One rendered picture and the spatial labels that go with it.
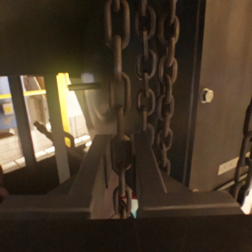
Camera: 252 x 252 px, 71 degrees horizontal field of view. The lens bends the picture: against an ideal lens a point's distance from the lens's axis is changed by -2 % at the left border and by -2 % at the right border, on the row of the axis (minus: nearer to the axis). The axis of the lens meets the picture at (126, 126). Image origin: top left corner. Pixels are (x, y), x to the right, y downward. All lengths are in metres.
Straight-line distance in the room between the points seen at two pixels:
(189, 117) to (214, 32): 0.10
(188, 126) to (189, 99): 0.03
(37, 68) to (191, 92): 0.47
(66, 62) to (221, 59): 0.50
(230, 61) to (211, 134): 0.09
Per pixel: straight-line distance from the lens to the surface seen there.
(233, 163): 0.34
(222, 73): 0.25
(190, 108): 0.22
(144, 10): 0.18
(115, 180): 0.93
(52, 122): 0.63
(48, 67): 0.61
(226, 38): 0.25
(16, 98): 0.94
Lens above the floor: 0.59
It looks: 18 degrees up
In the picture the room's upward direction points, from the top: 179 degrees clockwise
